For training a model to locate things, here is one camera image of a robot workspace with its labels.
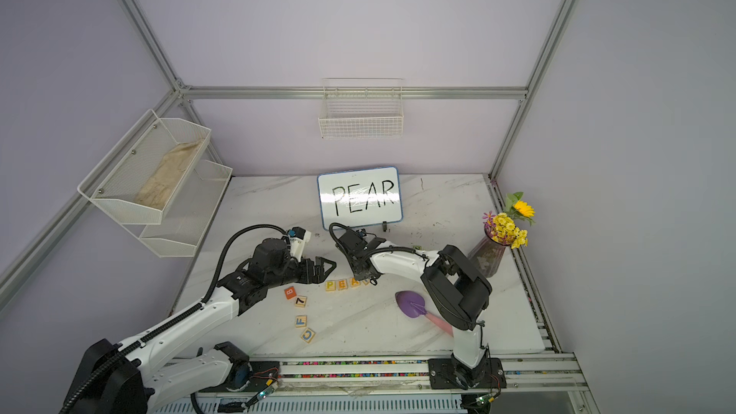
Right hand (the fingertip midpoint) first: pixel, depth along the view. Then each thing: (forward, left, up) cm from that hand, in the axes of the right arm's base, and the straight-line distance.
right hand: (362, 271), depth 92 cm
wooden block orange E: (-4, +6, 0) cm, 8 cm away
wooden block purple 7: (-10, +19, 0) cm, 21 cm away
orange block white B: (-7, +22, 0) cm, 23 cm away
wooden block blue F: (-16, +18, 0) cm, 24 cm away
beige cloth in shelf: (+10, +54, +30) cm, 62 cm away
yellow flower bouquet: (+1, -39, +22) cm, 45 cm away
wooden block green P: (-5, +10, +1) cm, 11 cm away
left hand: (-4, +11, +11) cm, 16 cm away
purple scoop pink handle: (-11, -15, +1) cm, 19 cm away
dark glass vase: (-1, -37, +12) cm, 39 cm away
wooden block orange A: (-4, +3, +1) cm, 5 cm away
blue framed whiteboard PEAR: (+24, 0, +8) cm, 26 cm away
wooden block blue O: (-19, +15, 0) cm, 24 cm away
